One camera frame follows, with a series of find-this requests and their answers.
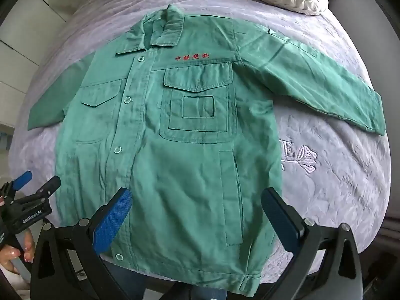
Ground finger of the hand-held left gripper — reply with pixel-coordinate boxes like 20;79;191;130
0;171;33;199
12;176;62;208

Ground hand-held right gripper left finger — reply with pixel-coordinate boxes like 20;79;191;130
29;188;132;300

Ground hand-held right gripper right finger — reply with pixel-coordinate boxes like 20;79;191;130
261;187;364;300

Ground green work jacket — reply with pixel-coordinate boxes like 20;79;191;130
27;4;384;291

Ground person's left hand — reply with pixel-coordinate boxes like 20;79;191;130
0;229;35;276

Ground purple embossed blanket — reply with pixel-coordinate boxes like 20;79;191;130
6;0;393;288

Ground person's blue jeans legs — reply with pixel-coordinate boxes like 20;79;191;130
108;262;232;300

